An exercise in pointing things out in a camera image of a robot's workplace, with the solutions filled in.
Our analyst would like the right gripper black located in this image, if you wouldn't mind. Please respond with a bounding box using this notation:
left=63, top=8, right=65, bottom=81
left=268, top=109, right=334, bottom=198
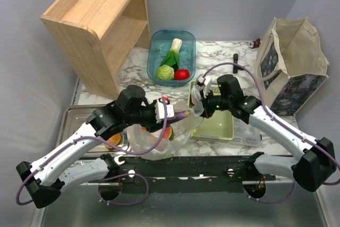
left=191, top=88, right=232, bottom=119

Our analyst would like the purple toy eggplant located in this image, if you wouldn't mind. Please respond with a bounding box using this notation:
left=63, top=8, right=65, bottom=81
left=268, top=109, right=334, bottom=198
left=167, top=110, right=191, bottom=125

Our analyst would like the toy watermelon slice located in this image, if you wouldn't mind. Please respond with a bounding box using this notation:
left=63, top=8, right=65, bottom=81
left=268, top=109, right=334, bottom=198
left=163, top=125, right=174, bottom=141

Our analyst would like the clear plastic grocery bag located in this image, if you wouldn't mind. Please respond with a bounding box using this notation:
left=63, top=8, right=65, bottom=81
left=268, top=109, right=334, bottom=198
left=126, top=100, right=203, bottom=161

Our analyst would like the orange glazed bread bun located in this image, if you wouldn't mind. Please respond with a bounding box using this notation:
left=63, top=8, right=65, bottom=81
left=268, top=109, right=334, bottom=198
left=105, top=133, right=122, bottom=150

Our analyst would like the red toy pepper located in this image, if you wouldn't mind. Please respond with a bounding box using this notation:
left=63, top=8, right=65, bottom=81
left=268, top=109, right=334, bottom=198
left=174, top=69, right=190, bottom=80

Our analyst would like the green toy cabbage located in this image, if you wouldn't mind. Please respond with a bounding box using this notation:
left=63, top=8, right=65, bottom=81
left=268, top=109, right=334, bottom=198
left=156, top=65, right=175, bottom=80

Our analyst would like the toy bok choy green white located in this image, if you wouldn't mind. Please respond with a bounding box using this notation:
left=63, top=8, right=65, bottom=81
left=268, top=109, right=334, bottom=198
left=161, top=38, right=182, bottom=72

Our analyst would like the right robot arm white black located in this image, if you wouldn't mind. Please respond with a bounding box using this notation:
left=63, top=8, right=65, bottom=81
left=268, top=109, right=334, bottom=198
left=197, top=74, right=336, bottom=192

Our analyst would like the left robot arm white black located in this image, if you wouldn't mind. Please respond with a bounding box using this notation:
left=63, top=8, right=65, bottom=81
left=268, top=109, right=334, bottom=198
left=15, top=85, right=175, bottom=208

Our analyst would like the light green plastic basket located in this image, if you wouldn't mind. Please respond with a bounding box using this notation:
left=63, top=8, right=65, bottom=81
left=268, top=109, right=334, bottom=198
left=188, top=80, right=235, bottom=141

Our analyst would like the clear plastic compartment box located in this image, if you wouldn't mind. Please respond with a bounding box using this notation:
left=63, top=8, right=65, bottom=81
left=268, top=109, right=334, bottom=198
left=230, top=117, right=262, bottom=147

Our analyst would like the black T-shaped pipe fitting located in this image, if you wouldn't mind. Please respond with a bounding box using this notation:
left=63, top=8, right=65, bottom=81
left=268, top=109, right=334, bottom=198
left=233, top=53, right=239, bottom=74

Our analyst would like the metal baking tray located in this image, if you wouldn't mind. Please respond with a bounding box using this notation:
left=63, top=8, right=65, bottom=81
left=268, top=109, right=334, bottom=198
left=55, top=104, right=124, bottom=159

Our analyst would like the teal transparent plastic bin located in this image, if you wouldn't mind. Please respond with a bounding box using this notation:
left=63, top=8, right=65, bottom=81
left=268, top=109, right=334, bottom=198
left=147, top=30, right=196, bottom=87

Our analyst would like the small red black connector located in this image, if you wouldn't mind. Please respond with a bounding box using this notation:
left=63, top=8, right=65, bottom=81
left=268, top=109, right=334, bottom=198
left=249, top=38, right=261, bottom=48

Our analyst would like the canvas tote bag with print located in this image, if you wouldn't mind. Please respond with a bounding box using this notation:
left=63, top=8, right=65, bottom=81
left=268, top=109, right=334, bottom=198
left=253, top=18, right=329, bottom=116

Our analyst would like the wooden shelf unit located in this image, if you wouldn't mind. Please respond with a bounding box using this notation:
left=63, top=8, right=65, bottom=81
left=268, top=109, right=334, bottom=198
left=41, top=0, right=150, bottom=99

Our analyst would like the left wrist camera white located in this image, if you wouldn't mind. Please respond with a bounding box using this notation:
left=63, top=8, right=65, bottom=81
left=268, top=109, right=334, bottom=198
left=155, top=97, right=175, bottom=123

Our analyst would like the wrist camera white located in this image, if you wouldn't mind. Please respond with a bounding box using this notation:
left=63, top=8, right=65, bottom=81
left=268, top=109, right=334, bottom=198
left=155, top=97, right=175, bottom=123
left=196, top=75, right=211, bottom=98

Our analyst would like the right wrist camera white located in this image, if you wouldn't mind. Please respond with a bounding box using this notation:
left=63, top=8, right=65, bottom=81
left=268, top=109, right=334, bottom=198
left=196, top=75, right=211, bottom=98

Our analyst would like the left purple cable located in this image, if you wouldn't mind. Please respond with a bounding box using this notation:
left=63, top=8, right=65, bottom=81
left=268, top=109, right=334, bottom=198
left=15, top=100, right=169, bottom=206

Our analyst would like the purple cable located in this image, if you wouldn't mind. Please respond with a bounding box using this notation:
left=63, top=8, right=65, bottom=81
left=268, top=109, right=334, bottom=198
left=15, top=100, right=169, bottom=206
left=203, top=62, right=340, bottom=203

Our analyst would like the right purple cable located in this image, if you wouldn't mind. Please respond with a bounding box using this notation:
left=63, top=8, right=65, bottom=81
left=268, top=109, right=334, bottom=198
left=203, top=62, right=340, bottom=203

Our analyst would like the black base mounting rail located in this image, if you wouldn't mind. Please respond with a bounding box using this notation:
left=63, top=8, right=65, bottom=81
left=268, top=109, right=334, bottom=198
left=99, top=156, right=275, bottom=194

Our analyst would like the aluminium frame rail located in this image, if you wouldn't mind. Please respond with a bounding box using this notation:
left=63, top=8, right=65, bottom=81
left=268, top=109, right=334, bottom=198
left=80, top=179, right=120, bottom=187

